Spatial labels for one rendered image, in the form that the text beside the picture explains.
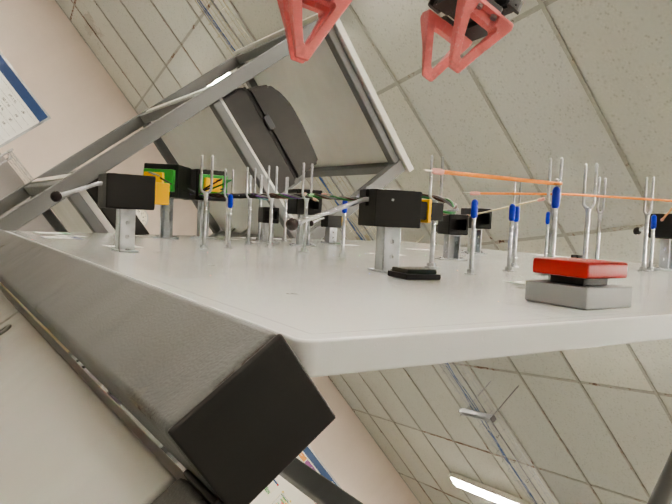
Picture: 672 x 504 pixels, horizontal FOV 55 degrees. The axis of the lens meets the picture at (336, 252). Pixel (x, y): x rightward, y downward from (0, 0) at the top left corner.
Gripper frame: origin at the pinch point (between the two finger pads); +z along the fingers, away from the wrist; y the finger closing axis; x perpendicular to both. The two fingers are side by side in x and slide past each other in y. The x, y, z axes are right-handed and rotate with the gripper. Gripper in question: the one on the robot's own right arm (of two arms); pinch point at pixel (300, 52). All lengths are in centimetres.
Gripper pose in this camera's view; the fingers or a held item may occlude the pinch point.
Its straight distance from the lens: 69.0
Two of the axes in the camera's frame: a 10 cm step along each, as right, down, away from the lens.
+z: -2.1, 9.8, -0.1
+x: -9.0, -2.0, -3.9
